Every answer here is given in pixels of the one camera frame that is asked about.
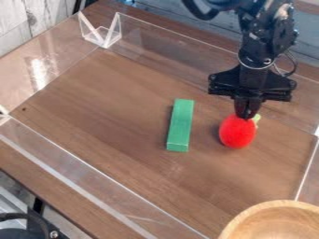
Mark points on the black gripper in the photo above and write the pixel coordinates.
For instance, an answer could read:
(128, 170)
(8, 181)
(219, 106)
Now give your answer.
(243, 81)

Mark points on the red plush strawberry toy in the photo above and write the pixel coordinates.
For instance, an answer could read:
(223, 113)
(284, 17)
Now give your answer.
(236, 132)

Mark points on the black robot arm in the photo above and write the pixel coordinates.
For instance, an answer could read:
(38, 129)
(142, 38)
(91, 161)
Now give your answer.
(268, 34)

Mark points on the green rectangular block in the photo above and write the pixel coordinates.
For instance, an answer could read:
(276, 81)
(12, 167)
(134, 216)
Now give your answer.
(180, 125)

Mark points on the wooden bowl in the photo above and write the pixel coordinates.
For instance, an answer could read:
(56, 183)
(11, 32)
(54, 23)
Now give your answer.
(282, 219)

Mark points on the clear acrylic enclosure wall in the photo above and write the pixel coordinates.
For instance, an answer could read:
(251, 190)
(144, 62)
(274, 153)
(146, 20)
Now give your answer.
(83, 140)

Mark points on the clear acrylic corner bracket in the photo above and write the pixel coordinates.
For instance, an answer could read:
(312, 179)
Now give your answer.
(102, 36)

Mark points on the black clamp with cable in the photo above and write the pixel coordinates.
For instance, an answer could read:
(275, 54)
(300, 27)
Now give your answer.
(38, 228)

